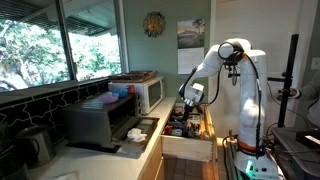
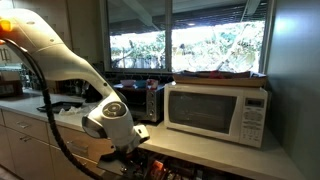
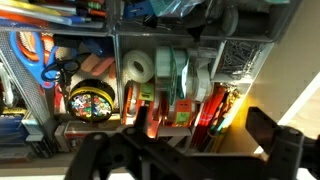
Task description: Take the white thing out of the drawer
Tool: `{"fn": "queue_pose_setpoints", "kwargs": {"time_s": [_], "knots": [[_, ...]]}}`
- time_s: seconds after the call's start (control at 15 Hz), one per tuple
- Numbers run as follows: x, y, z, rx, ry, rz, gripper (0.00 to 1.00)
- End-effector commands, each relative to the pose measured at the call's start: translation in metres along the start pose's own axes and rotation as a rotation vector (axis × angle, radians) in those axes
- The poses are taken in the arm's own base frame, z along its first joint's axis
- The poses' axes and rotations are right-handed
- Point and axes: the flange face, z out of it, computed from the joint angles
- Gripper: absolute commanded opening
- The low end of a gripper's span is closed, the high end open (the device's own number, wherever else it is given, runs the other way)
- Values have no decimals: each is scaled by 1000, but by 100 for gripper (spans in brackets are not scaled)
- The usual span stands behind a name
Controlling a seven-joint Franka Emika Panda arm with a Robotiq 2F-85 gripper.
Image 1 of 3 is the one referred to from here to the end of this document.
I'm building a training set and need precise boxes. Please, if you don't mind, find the wooden tray with items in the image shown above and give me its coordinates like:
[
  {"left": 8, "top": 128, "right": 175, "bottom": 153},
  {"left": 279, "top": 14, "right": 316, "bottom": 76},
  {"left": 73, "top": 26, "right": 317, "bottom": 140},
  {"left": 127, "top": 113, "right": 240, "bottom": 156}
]
[{"left": 108, "top": 69, "right": 158, "bottom": 84}]

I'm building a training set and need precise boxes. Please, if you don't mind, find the black vertical stand pole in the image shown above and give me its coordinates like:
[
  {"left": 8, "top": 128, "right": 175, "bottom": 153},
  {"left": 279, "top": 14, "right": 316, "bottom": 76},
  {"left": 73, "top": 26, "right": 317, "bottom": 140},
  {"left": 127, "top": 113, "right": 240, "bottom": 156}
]
[{"left": 277, "top": 33, "right": 300, "bottom": 129}]

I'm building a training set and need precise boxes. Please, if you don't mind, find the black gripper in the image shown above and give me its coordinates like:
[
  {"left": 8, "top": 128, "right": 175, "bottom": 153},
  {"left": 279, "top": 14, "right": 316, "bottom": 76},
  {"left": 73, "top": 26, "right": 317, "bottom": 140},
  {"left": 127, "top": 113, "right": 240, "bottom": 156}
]
[{"left": 183, "top": 99, "right": 203, "bottom": 119}]

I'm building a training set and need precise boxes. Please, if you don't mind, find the clear plastic drawer organizer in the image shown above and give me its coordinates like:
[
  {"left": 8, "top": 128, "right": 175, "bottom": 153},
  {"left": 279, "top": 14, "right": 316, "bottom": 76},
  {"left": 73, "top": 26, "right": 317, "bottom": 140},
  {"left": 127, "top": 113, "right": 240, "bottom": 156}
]
[{"left": 164, "top": 104, "right": 205, "bottom": 140}]

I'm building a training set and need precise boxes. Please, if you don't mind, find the sun wall decoration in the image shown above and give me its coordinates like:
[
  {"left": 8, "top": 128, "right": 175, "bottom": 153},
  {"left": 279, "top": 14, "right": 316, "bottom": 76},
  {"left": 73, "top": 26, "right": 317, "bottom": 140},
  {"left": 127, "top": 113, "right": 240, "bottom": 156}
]
[{"left": 142, "top": 11, "right": 167, "bottom": 39}]

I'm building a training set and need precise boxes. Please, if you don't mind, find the grey side table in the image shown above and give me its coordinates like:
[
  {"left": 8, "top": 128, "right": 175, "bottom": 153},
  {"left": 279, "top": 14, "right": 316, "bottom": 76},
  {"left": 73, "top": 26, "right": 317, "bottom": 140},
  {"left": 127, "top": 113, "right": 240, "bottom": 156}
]
[{"left": 271, "top": 126, "right": 320, "bottom": 180}]

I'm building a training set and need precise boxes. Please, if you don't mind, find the white light switch plate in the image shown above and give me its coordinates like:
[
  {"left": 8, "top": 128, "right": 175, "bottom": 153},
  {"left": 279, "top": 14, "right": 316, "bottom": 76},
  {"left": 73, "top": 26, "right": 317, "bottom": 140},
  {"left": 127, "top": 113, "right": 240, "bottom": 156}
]
[{"left": 310, "top": 56, "right": 320, "bottom": 71}]

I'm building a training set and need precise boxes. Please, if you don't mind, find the black box with label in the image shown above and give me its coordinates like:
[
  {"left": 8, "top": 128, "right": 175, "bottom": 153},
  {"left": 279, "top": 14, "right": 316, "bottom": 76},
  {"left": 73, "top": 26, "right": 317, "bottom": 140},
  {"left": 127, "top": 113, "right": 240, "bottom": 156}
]
[{"left": 295, "top": 129, "right": 320, "bottom": 150}]

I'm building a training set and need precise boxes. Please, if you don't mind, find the purple bowl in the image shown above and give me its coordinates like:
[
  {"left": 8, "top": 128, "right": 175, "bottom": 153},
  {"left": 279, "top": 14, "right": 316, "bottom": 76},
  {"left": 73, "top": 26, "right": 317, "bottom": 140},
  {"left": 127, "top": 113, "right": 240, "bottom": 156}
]
[{"left": 98, "top": 91, "right": 120, "bottom": 105}]

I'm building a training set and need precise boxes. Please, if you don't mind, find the large kitchen window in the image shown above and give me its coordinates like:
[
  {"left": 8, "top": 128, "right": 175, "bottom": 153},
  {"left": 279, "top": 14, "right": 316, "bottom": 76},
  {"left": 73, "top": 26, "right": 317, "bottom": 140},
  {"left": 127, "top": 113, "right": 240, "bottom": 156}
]
[{"left": 0, "top": 0, "right": 129, "bottom": 95}]

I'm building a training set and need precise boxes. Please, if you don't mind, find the open wooden drawer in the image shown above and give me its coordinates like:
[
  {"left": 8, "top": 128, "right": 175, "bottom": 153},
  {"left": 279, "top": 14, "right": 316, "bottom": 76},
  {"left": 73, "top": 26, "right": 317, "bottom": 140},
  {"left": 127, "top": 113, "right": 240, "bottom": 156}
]
[{"left": 160, "top": 102, "right": 219, "bottom": 163}]

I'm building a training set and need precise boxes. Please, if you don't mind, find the crumpled white paper towel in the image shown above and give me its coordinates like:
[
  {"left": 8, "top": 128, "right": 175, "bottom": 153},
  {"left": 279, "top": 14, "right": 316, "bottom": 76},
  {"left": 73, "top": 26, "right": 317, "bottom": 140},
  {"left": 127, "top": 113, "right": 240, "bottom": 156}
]
[{"left": 126, "top": 127, "right": 148, "bottom": 143}]

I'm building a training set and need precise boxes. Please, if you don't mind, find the white handheld controller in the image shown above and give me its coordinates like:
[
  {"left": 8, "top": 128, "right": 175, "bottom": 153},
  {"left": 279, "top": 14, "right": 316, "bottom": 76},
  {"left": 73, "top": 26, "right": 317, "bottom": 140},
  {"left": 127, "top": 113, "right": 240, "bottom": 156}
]
[{"left": 276, "top": 87, "right": 301, "bottom": 102}]

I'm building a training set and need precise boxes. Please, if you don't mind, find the white microwave oven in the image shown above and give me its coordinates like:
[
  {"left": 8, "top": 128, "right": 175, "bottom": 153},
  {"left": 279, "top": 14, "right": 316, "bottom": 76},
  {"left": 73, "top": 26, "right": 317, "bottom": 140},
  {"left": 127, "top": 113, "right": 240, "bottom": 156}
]
[{"left": 107, "top": 76, "right": 166, "bottom": 115}]

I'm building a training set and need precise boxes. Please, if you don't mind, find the person grey sleeve forearm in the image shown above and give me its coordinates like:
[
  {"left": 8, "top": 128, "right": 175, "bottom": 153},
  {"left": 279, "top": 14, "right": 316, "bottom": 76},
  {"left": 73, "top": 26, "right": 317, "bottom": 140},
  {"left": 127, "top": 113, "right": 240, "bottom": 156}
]
[{"left": 294, "top": 70, "right": 320, "bottom": 128}]

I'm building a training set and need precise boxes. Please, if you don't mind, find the blue bowl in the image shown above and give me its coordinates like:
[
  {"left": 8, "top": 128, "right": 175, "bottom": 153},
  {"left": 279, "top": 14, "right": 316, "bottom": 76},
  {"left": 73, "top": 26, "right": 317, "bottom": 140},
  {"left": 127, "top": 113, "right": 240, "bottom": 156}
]
[{"left": 113, "top": 87, "right": 130, "bottom": 99}]

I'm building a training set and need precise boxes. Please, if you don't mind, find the dark metal kettle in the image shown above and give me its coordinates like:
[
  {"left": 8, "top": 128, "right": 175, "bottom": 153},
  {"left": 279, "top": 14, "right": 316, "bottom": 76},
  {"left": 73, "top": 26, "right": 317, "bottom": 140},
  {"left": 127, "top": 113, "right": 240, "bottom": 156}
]
[{"left": 15, "top": 124, "right": 57, "bottom": 168}]

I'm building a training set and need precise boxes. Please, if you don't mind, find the black silver toaster oven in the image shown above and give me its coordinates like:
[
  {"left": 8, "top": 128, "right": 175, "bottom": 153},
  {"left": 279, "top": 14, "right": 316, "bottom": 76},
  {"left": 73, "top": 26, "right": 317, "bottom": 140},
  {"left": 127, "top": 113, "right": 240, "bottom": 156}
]
[{"left": 61, "top": 93, "right": 161, "bottom": 152}]

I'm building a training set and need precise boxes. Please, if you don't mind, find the wall calendar with landscape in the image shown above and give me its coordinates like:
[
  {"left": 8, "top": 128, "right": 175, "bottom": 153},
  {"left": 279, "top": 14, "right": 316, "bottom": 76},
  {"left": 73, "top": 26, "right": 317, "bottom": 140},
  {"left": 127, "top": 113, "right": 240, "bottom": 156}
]
[{"left": 176, "top": 18, "right": 206, "bottom": 75}]

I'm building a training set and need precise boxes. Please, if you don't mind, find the red cup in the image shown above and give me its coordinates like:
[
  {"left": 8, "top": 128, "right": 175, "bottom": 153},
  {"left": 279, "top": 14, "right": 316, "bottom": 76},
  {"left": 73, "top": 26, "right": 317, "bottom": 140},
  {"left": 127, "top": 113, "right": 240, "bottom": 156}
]
[{"left": 126, "top": 84, "right": 137, "bottom": 95}]

